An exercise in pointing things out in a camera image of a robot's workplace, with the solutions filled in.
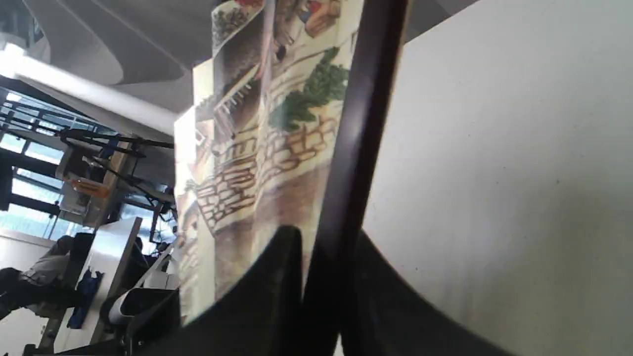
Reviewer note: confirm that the painted folding paper fan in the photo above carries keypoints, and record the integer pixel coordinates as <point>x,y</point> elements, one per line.
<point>285,128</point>

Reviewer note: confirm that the black background tripod stand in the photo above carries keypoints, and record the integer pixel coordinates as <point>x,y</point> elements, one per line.
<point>68,174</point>

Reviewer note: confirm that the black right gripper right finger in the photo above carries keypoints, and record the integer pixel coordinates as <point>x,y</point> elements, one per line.
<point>384,316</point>

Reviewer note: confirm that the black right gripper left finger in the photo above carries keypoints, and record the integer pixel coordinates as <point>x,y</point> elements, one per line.
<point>257,317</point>

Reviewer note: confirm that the seated person in background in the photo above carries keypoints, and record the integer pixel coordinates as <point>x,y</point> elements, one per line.
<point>42,288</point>

